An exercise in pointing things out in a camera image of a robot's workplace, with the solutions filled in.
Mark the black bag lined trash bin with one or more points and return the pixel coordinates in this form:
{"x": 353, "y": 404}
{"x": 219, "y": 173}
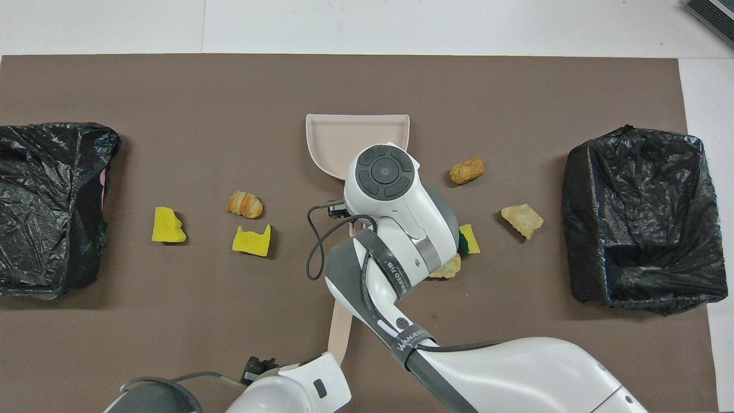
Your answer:
{"x": 631, "y": 218}
{"x": 46, "y": 241}

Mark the beige plastic dustpan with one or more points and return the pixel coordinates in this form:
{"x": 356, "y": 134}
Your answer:
{"x": 332, "y": 137}

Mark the brown bread roll piece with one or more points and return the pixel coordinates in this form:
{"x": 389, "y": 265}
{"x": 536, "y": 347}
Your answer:
{"x": 467, "y": 171}

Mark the pale yellowish sponge chunk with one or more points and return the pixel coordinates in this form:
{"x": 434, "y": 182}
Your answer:
{"x": 522, "y": 219}

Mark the beige hand brush black bristles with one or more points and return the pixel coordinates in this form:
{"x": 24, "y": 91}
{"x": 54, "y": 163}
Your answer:
{"x": 339, "y": 332}

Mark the brown table mat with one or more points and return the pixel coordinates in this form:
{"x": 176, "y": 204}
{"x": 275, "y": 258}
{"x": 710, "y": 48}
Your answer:
{"x": 172, "y": 115}

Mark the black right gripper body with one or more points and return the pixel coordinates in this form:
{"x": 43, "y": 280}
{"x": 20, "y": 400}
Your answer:
{"x": 338, "y": 209}

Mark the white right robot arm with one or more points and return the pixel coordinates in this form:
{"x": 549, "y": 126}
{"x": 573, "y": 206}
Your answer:
{"x": 516, "y": 373}

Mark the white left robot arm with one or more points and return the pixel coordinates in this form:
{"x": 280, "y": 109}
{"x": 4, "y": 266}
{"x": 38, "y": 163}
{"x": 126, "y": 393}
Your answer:
{"x": 298, "y": 390}

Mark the notched yellow sponge piece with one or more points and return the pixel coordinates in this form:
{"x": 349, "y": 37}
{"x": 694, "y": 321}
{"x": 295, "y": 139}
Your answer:
{"x": 249, "y": 244}

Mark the green and yellow sponge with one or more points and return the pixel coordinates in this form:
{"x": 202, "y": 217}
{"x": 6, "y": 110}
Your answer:
{"x": 472, "y": 238}

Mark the dark ribbed vent panel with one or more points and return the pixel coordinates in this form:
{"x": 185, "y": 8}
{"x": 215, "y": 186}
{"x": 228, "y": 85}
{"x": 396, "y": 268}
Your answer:
{"x": 717, "y": 14}

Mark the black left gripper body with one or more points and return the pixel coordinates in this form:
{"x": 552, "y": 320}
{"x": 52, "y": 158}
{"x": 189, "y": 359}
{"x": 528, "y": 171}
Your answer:
{"x": 258, "y": 368}

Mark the pale whitish sponge chunk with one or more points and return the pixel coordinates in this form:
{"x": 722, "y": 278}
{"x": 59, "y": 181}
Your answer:
{"x": 451, "y": 268}

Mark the orange striped croissant piece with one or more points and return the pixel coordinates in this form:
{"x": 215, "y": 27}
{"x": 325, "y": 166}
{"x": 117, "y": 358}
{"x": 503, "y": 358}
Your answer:
{"x": 245, "y": 205}

